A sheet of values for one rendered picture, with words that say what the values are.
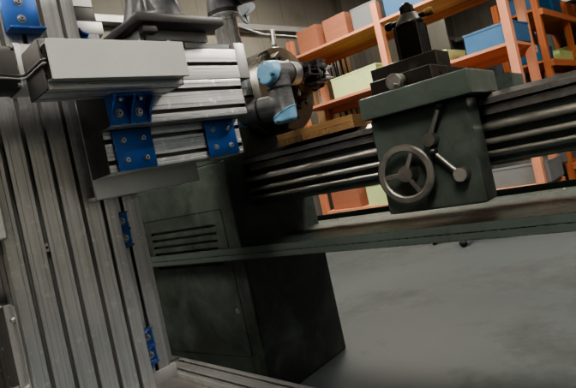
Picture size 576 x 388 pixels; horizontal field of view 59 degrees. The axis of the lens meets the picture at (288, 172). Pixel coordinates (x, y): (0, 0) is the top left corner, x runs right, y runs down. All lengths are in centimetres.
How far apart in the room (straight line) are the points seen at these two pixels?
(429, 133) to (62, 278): 91
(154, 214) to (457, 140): 126
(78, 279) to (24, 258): 12
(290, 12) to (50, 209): 531
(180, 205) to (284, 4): 454
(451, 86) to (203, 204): 100
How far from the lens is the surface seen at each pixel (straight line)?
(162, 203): 205
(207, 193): 185
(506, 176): 463
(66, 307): 121
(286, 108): 153
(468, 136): 131
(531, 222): 126
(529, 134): 138
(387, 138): 139
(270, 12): 605
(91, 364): 125
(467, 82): 127
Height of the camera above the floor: 77
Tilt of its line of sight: level
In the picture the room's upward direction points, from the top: 12 degrees counter-clockwise
